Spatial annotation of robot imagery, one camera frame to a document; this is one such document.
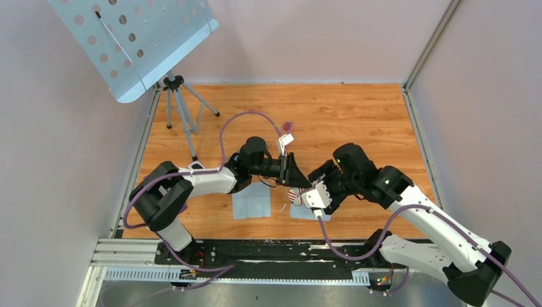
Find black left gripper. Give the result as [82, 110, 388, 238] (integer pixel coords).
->
[249, 152, 311, 189]

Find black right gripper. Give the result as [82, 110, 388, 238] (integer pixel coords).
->
[307, 159, 360, 215]

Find flag print glasses case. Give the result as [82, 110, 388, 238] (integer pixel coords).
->
[287, 187, 302, 207]

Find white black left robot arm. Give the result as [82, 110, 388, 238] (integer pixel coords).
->
[129, 136, 312, 264]

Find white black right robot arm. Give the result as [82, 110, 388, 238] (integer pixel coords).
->
[300, 143, 511, 306]

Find pink transparent sunglasses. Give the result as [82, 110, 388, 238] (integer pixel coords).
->
[283, 122, 293, 133]

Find right light blue cloth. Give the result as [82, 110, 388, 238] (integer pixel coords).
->
[290, 203, 318, 221]

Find light blue cloth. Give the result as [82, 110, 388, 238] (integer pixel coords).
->
[232, 182, 271, 220]
[290, 203, 318, 221]

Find left light blue cloth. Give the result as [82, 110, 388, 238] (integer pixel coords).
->
[232, 182, 271, 220]

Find purple glasses case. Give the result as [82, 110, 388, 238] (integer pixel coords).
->
[178, 203, 187, 214]

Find perforated metal music stand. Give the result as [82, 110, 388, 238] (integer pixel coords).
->
[50, 0, 221, 161]

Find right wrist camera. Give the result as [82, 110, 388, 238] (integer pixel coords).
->
[300, 181, 332, 209]

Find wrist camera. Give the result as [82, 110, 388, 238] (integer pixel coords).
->
[300, 181, 332, 209]
[276, 133, 294, 156]

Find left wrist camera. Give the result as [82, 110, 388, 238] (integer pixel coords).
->
[276, 133, 294, 156]

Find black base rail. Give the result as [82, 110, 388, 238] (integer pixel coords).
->
[89, 238, 477, 285]

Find white frame black sunglasses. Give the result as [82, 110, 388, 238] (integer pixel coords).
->
[188, 161, 205, 170]

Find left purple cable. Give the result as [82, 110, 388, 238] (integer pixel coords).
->
[121, 111, 284, 293]

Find purple cable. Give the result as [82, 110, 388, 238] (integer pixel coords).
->
[315, 204, 534, 307]
[121, 111, 284, 293]

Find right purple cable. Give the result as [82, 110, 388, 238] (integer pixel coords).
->
[315, 204, 534, 307]

